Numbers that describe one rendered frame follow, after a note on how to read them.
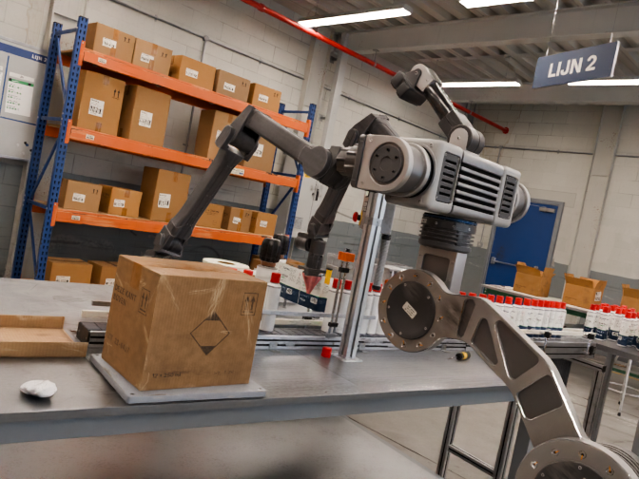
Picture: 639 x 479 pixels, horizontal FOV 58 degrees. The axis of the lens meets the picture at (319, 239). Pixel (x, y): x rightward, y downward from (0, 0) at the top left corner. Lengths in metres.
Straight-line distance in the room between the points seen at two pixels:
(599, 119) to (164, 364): 9.11
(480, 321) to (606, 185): 8.39
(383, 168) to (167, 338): 0.62
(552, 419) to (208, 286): 0.79
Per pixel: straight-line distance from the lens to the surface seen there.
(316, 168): 1.36
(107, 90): 5.55
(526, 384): 1.28
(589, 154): 9.94
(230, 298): 1.44
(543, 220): 9.96
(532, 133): 10.38
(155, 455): 2.59
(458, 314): 1.35
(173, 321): 1.38
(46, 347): 1.64
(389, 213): 2.04
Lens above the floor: 1.33
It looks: 3 degrees down
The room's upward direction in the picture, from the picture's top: 11 degrees clockwise
